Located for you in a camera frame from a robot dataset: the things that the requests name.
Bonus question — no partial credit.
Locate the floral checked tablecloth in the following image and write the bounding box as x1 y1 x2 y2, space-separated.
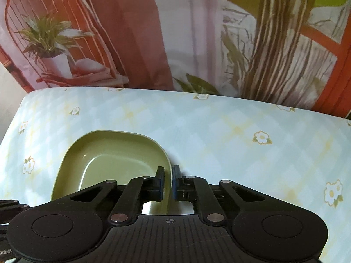
0 86 351 263

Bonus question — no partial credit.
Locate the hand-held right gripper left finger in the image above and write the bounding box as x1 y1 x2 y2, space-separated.
52 166 165 227

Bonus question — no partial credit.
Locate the green square bowl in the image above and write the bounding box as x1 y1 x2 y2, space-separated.
51 130 174 216

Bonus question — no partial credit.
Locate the printed room backdrop cloth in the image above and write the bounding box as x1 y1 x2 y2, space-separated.
0 0 351 121

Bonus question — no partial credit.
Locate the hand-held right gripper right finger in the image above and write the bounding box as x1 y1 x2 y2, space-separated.
172 165 275 223

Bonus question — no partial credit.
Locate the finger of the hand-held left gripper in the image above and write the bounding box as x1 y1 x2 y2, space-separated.
0 200 30 220

